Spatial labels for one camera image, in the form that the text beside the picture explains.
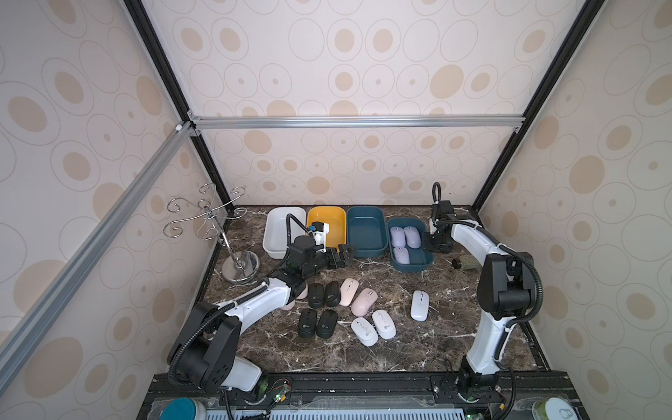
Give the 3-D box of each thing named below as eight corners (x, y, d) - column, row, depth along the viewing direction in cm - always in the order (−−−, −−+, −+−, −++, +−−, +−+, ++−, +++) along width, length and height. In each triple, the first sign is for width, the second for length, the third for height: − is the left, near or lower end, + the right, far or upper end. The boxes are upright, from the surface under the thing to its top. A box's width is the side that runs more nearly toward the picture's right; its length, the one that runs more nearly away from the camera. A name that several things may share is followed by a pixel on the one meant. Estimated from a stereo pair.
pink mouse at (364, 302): (348, 310, 91) (348, 306, 88) (364, 288, 96) (365, 284, 94) (362, 321, 89) (363, 317, 86) (379, 298, 94) (380, 294, 91)
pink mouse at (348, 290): (335, 303, 93) (334, 299, 91) (345, 278, 99) (345, 275, 97) (350, 308, 91) (350, 305, 89) (359, 283, 98) (360, 280, 96)
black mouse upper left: (307, 308, 91) (306, 305, 89) (309, 286, 97) (308, 283, 95) (323, 308, 91) (323, 305, 89) (324, 286, 97) (324, 283, 95)
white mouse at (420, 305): (409, 318, 89) (410, 316, 87) (412, 291, 96) (414, 288, 94) (426, 323, 88) (428, 320, 86) (428, 295, 95) (430, 292, 93)
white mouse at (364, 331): (366, 351, 83) (367, 348, 80) (348, 325, 88) (348, 321, 86) (380, 341, 84) (381, 338, 82) (361, 316, 90) (362, 312, 88)
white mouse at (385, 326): (381, 342, 84) (382, 339, 82) (370, 314, 90) (371, 311, 88) (398, 336, 85) (399, 334, 83) (385, 309, 91) (386, 306, 89)
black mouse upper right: (325, 306, 92) (325, 301, 89) (326, 286, 97) (326, 281, 93) (340, 306, 92) (340, 301, 89) (340, 286, 97) (340, 281, 93)
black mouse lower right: (314, 336, 85) (313, 333, 83) (322, 310, 91) (321, 307, 89) (333, 340, 84) (332, 338, 82) (339, 314, 90) (339, 311, 88)
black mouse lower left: (299, 338, 85) (298, 335, 83) (301, 311, 91) (300, 308, 89) (315, 338, 85) (315, 335, 83) (317, 311, 91) (317, 308, 89)
